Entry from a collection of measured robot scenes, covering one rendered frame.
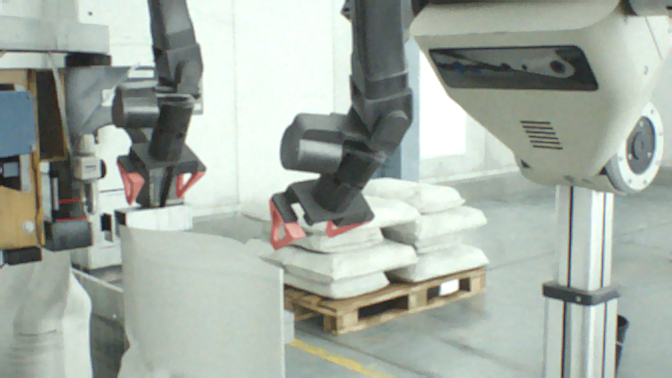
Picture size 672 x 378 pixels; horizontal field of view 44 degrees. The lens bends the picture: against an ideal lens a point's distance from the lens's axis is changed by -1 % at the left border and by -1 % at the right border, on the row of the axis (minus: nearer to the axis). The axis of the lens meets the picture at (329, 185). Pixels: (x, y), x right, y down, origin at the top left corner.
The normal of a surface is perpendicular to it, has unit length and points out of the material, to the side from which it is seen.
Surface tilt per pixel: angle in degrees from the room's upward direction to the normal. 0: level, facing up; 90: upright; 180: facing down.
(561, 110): 130
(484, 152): 90
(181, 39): 102
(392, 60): 108
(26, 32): 90
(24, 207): 90
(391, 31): 118
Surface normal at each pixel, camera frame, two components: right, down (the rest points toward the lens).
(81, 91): 0.65, 0.10
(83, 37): 0.98, 0.02
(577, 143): -0.58, 0.71
